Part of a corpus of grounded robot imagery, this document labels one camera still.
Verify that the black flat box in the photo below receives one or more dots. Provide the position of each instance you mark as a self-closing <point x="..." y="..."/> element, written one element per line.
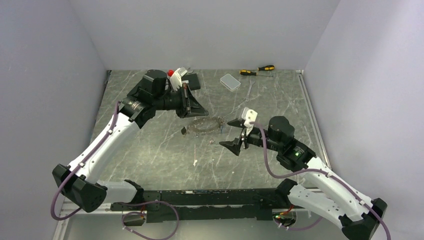
<point x="193" y="81"/>

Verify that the clear plastic box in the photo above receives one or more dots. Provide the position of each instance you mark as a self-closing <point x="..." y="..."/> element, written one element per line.
<point x="230" y="82"/>

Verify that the yellow black screwdriver lower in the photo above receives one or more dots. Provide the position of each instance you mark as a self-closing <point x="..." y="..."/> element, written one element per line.
<point x="245" y="72"/>

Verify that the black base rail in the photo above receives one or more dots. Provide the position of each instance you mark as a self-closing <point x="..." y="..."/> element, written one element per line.
<point x="261" y="204"/>

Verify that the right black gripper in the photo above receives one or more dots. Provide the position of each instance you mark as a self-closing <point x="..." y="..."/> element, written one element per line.
<point x="233" y="145"/>

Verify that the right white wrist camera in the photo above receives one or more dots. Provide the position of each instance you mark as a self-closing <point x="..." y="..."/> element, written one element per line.
<point x="248" y="116"/>

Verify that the large metal keyring with rings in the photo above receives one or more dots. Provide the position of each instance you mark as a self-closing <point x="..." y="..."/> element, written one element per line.
<point x="204" y="125"/>

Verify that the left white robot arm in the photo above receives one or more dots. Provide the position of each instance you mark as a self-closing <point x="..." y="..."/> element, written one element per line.
<point x="79" y="181"/>

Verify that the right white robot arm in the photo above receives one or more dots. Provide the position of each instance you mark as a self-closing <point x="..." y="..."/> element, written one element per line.
<point x="306" y="181"/>

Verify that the yellow black screwdriver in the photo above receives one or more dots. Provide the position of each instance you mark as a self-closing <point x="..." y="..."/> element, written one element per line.
<point x="266" y="68"/>
<point x="245" y="72"/>

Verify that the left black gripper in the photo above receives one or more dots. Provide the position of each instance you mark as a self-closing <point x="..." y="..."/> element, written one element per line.
<point x="190" y="106"/>

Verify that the silver wrench right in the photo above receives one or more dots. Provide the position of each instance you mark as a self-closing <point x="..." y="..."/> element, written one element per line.
<point x="247" y="96"/>

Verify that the aluminium frame rail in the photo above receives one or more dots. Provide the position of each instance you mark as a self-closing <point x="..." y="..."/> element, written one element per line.
<point x="312" y="115"/>

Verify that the yellow black screwdriver upper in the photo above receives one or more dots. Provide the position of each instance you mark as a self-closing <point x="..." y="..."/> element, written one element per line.
<point x="266" y="68"/>

